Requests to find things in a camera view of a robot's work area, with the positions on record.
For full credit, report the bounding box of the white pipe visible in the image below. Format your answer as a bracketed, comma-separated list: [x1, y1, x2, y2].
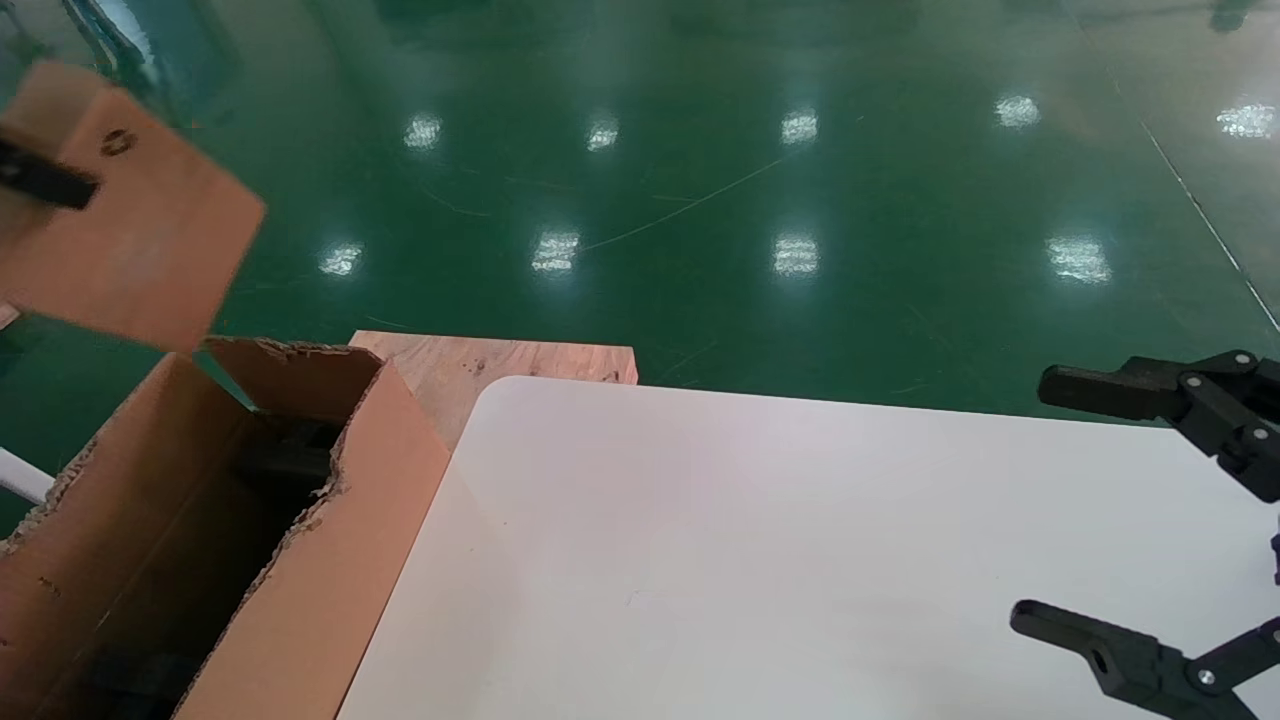
[0, 447, 56, 506]

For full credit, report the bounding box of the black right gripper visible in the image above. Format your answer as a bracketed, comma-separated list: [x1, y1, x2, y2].
[1008, 350, 1280, 720]

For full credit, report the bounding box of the large brown cardboard box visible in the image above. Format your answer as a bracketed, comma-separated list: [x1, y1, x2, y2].
[0, 337, 453, 720]

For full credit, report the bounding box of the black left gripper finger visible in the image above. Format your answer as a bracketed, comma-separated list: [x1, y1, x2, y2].
[0, 135, 101, 211]

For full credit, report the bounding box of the wooden pallet board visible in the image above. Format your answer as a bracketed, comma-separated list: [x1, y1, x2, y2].
[350, 332, 639, 451]

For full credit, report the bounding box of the small brown cardboard box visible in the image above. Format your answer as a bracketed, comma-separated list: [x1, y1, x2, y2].
[0, 60, 268, 353]

